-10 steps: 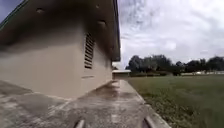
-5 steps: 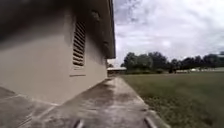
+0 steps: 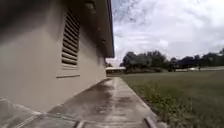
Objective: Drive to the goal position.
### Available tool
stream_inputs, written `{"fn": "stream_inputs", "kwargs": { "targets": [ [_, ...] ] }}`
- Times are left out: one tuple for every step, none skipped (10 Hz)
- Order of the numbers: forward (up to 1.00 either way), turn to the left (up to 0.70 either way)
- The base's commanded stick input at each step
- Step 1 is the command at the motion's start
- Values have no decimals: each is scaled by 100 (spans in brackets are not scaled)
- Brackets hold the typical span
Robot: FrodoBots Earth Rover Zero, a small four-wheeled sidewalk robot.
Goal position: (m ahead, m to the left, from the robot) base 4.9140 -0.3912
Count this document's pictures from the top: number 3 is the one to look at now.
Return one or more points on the green lawn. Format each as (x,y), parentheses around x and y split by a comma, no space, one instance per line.
(186,96)

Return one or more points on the distant low building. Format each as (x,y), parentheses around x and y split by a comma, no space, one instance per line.
(115,70)

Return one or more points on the beige building with louvred vent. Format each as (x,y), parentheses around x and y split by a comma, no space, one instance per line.
(36,63)

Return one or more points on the distant row of trees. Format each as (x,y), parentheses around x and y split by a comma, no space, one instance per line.
(156,60)

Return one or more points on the robot's own part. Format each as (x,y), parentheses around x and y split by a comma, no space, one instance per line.
(150,122)
(78,125)

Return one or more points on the grey concrete path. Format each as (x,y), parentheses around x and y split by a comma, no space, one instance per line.
(100,103)

